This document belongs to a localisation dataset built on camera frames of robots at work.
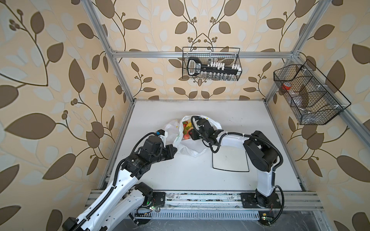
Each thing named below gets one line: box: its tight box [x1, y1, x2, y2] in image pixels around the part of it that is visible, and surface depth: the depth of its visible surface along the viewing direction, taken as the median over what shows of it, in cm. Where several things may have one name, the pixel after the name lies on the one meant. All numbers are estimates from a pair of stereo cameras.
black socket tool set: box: [187, 57, 242, 80], surface depth 86 cm
